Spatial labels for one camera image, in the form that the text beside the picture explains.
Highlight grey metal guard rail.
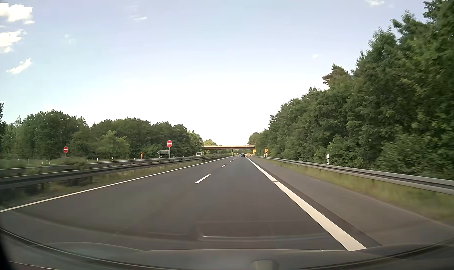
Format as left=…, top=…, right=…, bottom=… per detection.
left=0, top=154, right=232, bottom=191
left=254, top=155, right=454, bottom=198

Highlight grass verge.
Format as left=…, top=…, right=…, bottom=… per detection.
left=258, top=156, right=454, bottom=227

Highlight wood of green trees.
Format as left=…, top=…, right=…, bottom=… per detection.
left=0, top=77, right=217, bottom=161
left=248, top=0, right=454, bottom=181

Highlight grass median strip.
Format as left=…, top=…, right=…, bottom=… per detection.
left=0, top=156, right=227, bottom=209

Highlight car's own bonnet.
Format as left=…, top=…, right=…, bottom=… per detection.
left=0, top=228, right=454, bottom=270

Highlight road markings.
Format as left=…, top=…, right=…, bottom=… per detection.
left=0, top=156, right=367, bottom=251

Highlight grey asphalt road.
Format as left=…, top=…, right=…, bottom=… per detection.
left=0, top=156, right=454, bottom=251

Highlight concrete road bridge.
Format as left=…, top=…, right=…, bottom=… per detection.
left=202, top=145, right=256, bottom=154

